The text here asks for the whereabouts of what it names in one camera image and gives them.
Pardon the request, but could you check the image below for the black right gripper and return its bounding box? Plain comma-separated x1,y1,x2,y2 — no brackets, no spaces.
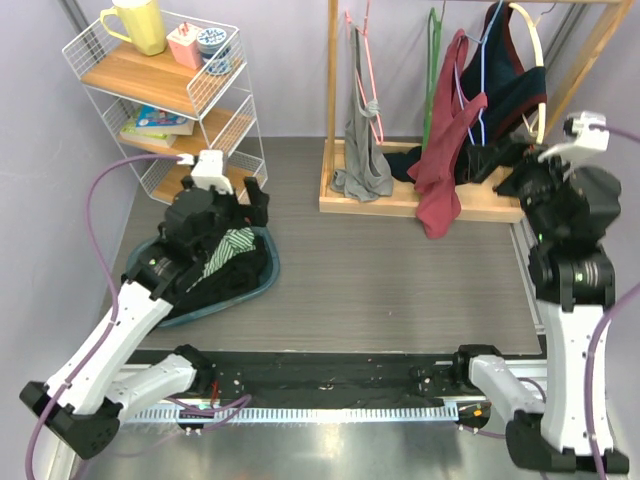
468,132,586,239

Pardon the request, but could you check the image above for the light blue hanger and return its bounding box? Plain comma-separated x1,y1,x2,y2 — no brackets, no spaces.
452,2,509,153

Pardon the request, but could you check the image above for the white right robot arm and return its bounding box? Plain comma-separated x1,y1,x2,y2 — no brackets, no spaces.
449,134,629,476

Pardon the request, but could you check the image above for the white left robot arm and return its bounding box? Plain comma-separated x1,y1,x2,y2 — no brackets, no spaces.
19,177,270,460

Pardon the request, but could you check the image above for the cream white hanger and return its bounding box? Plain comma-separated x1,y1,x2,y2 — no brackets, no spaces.
508,2,547,144

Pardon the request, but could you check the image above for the navy tank top red trim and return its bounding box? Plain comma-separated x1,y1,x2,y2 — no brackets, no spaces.
454,3,547,185

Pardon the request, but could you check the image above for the grey tank top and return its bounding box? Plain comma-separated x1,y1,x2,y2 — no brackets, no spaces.
330,33,394,202

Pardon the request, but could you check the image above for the green hanger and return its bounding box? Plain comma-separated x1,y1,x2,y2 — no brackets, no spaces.
422,7,442,149

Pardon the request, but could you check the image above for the pink hanger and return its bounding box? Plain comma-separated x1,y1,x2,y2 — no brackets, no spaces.
344,0,385,146

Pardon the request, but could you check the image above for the green striped shirt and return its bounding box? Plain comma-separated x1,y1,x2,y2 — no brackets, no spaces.
188,227,256,291

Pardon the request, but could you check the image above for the wooden clothes rack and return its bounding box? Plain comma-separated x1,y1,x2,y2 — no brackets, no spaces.
318,0,636,225

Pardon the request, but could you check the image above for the teal plastic laundry basin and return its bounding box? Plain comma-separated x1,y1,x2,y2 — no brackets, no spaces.
125,224,281,329

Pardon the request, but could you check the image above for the blue cover book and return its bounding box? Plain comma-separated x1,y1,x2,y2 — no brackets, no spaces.
136,105,194,136

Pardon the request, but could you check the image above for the green cover book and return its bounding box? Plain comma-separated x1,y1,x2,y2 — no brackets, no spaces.
119,117,177,148

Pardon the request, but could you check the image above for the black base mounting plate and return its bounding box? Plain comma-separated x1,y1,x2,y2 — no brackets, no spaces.
154,350,511,409

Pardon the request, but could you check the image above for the blue white patterned cup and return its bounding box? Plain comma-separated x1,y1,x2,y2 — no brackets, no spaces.
196,27,232,76

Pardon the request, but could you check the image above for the pink small box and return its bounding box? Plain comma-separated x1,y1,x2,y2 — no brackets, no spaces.
166,22,202,70

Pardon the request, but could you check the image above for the yellow mug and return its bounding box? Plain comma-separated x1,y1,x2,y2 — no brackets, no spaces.
99,0,167,56

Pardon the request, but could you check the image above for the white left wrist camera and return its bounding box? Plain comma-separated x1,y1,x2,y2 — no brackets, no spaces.
178,149,234,194

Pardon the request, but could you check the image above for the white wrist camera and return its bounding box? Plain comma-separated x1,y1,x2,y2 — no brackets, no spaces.
178,149,234,194
537,111,609,165

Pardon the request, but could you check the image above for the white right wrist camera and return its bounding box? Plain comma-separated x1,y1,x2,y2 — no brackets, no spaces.
537,111,609,165

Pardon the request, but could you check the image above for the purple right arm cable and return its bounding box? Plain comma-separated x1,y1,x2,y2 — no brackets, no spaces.
457,124,640,480

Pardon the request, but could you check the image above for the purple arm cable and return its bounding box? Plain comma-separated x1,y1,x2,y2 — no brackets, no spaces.
23,153,251,480
457,124,640,480

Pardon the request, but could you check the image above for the white wire wooden shelf rack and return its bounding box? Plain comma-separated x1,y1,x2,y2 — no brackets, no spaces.
62,11,268,201

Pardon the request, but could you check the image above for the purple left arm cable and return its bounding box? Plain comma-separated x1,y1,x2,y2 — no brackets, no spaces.
23,153,251,480

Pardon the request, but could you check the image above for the slotted aluminium cable rail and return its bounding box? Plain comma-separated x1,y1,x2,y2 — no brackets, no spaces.
127,402,459,425

